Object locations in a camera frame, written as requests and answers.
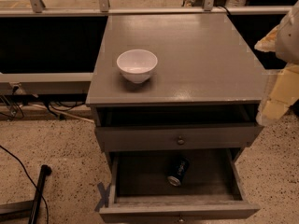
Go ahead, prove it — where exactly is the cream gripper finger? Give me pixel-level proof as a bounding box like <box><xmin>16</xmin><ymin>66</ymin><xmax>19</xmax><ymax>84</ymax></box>
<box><xmin>254</xmin><ymin>26</ymin><xmax>278</xmax><ymax>52</ymax></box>
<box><xmin>256</xmin><ymin>63</ymin><xmax>299</xmax><ymax>126</ymax></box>

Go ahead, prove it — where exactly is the blue pepsi can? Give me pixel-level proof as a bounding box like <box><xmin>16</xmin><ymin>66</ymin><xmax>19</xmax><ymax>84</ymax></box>
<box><xmin>167</xmin><ymin>157</ymin><xmax>190</xmax><ymax>187</ymax></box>

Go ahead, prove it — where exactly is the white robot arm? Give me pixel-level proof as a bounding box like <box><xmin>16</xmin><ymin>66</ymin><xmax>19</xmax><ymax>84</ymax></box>
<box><xmin>254</xmin><ymin>4</ymin><xmax>299</xmax><ymax>126</ymax></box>

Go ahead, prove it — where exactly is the open middle grey drawer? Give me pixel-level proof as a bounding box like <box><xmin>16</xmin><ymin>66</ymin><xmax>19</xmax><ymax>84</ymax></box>
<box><xmin>100</xmin><ymin>149</ymin><xmax>260</xmax><ymax>224</ymax></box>

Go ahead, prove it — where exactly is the grey wooden drawer cabinet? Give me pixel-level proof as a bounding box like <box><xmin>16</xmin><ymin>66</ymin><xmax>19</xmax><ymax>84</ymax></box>
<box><xmin>85</xmin><ymin>13</ymin><xmax>269</xmax><ymax>224</ymax></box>

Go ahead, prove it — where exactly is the top grey drawer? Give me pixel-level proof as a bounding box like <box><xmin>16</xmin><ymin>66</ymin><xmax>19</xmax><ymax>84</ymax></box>
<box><xmin>95</xmin><ymin>123</ymin><xmax>263</xmax><ymax>152</ymax></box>

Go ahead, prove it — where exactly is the white ceramic bowl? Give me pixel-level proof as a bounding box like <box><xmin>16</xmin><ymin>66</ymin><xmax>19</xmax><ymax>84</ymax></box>
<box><xmin>117</xmin><ymin>49</ymin><xmax>158</xmax><ymax>84</ymax></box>

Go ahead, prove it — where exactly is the blue tape cross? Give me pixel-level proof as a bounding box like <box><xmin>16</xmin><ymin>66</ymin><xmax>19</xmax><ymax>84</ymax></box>
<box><xmin>94</xmin><ymin>182</ymin><xmax>111</xmax><ymax>212</ymax></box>

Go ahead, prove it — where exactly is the black metal stand leg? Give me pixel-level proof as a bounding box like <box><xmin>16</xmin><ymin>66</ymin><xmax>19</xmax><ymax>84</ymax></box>
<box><xmin>0</xmin><ymin>164</ymin><xmax>53</xmax><ymax>224</ymax></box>

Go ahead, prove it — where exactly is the grey metal railing frame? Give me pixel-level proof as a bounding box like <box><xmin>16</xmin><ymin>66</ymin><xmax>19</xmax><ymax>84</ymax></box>
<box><xmin>0</xmin><ymin>0</ymin><xmax>299</xmax><ymax>96</ymax></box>

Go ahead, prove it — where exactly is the bundle of black cables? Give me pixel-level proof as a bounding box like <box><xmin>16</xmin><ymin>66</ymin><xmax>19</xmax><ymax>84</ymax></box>
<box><xmin>0</xmin><ymin>85</ymin><xmax>87</xmax><ymax>121</ymax></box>

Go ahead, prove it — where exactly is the black floor cable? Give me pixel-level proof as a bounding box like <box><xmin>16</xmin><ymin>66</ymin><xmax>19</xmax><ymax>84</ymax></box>
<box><xmin>0</xmin><ymin>145</ymin><xmax>50</xmax><ymax>224</ymax></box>

